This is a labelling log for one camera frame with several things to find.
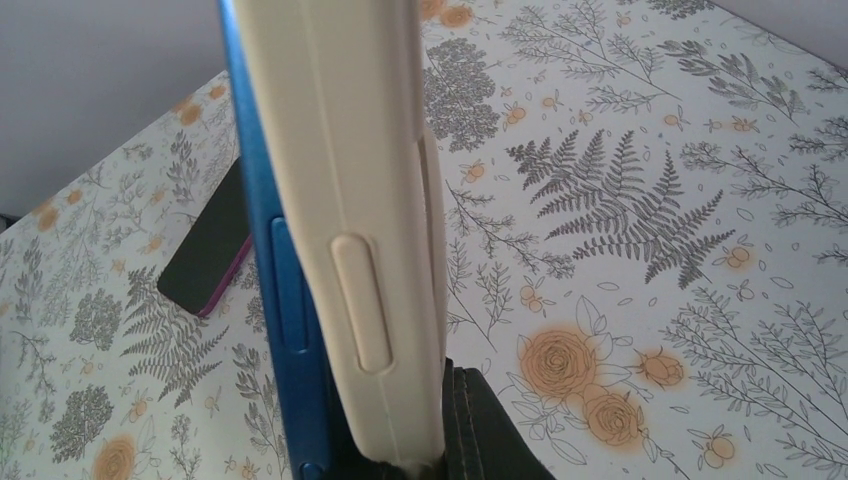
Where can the cream phone case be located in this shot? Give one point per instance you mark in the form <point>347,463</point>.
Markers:
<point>339,90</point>

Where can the magenta phone black screen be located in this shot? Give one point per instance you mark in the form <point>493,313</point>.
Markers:
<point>200,270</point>

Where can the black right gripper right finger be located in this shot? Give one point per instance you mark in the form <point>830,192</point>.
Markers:
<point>481,441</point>

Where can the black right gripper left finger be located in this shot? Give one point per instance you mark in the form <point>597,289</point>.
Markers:
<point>398,445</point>

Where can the blue phone black screen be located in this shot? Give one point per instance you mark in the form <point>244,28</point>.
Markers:
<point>294,336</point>

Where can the floral table mat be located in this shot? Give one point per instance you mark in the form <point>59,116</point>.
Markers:
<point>646,209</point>

